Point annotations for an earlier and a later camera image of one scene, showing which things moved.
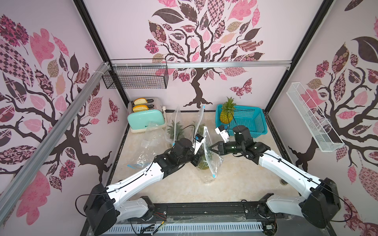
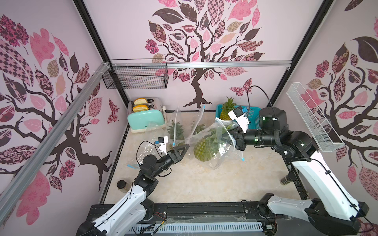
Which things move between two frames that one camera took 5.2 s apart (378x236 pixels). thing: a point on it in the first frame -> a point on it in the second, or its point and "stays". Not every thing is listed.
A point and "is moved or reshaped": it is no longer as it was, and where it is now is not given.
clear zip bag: [210, 161] is moved or reshaped
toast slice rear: [140, 101] stays
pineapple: [203, 164] is moved or reshaped
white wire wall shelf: [323, 135] stays
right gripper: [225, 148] -> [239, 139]
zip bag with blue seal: [154, 140] stays
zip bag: [175, 129] stays
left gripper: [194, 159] -> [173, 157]
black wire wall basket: [137, 74] stays
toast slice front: [139, 108] stays
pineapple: [227, 114] stays
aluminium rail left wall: [7, 198] stays
